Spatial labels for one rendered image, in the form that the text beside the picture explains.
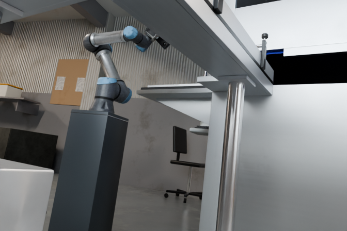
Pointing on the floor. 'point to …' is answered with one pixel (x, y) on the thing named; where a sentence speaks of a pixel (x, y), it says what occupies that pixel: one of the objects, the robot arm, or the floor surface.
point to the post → (216, 131)
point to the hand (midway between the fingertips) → (157, 36)
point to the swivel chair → (182, 137)
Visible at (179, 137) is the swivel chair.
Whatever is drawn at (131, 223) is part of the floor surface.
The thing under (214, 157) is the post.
